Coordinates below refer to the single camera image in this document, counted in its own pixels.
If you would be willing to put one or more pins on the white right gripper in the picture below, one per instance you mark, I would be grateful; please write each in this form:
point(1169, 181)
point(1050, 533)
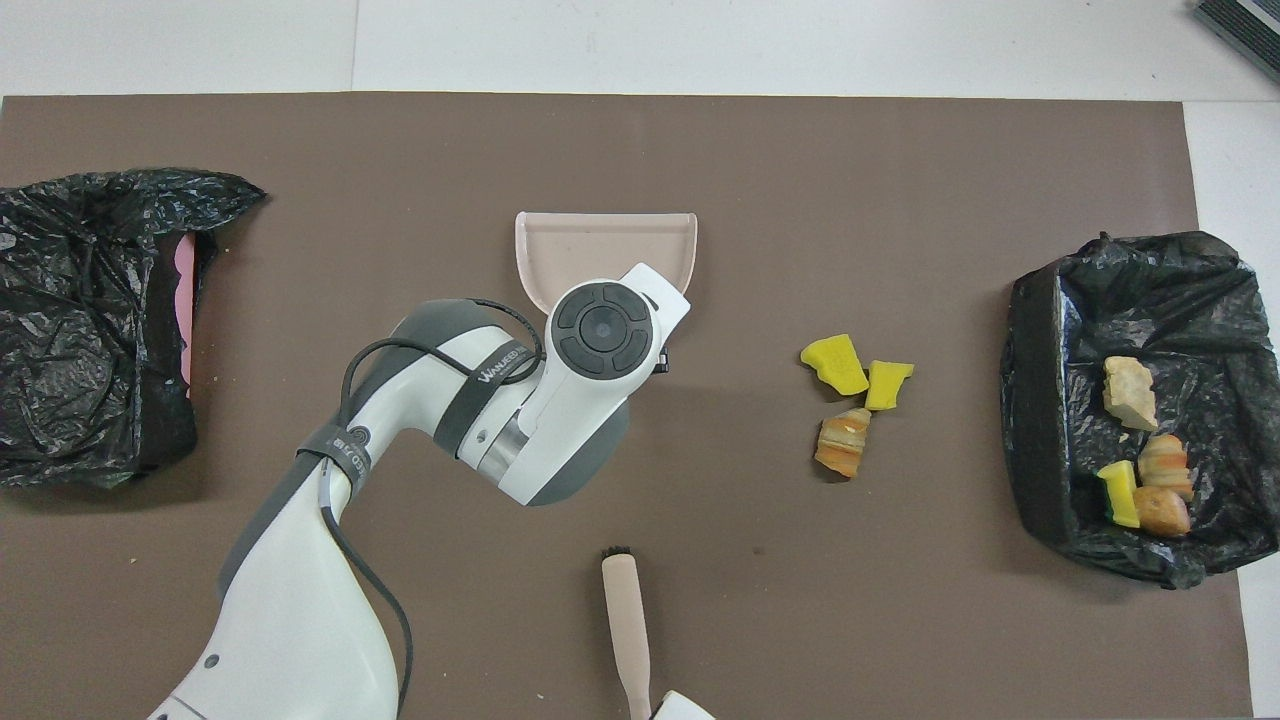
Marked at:
point(685, 708)

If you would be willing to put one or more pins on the brown bread roll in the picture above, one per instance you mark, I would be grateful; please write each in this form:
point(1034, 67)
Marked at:
point(1162, 512)

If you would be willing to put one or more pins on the pink plastic bin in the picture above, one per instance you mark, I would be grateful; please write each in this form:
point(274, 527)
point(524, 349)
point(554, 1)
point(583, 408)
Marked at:
point(184, 300)

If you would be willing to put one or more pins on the black bag-lined trash bin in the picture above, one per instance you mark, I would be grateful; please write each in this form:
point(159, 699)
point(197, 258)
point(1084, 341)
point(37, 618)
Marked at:
point(1060, 400)

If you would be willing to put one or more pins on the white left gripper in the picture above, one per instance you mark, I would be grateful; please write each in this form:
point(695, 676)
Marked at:
point(668, 300)

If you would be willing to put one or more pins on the beige plastic dustpan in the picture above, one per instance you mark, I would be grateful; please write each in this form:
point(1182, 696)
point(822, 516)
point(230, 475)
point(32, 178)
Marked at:
point(580, 250)

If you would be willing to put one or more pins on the grey ribbed vent panel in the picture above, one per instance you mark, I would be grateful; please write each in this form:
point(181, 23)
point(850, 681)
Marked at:
point(1245, 30)

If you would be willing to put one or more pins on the striped toy croissant piece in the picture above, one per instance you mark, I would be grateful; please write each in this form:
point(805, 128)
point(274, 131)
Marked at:
point(843, 445)
point(1167, 465)

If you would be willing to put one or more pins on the crumpled black trash bag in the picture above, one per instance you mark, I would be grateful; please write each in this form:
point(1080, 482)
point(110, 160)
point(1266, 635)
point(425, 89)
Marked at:
point(80, 260)

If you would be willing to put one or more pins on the yellow sponge piece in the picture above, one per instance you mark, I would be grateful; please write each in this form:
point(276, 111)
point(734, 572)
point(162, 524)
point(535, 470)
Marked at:
point(835, 362)
point(1120, 495)
point(888, 385)

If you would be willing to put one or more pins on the pale cream bread piece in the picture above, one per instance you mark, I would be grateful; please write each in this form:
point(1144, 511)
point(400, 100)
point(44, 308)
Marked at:
point(1130, 395)

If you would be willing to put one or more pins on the brown table mat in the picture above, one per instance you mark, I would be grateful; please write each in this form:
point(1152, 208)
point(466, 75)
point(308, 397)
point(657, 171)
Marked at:
point(900, 150)

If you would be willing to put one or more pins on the beige hand brush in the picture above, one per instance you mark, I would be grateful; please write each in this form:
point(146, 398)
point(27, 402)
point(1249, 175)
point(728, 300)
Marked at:
point(625, 620)

